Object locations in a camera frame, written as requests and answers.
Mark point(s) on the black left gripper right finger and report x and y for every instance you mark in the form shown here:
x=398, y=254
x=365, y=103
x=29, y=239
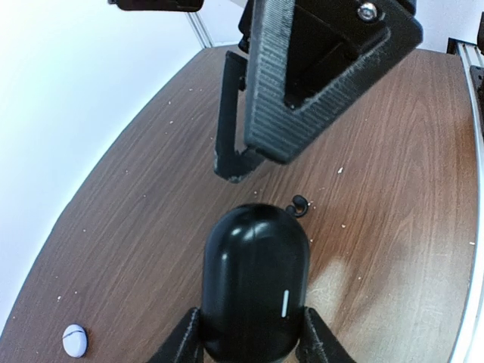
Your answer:
x=318, y=344

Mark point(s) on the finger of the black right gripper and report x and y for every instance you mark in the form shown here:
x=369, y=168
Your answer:
x=231, y=164
x=309, y=61

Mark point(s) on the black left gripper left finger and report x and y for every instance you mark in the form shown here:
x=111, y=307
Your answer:
x=183, y=344

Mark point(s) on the black oval charging case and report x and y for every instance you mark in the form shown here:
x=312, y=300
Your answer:
x=255, y=275

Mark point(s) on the lilac earbud charging case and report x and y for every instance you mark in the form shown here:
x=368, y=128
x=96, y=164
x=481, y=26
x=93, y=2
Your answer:
x=75, y=341

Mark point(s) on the black earbud right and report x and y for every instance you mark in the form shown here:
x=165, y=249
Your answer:
x=299, y=207

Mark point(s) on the right aluminium frame post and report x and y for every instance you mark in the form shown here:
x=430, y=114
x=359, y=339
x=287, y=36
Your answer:
x=200, y=30

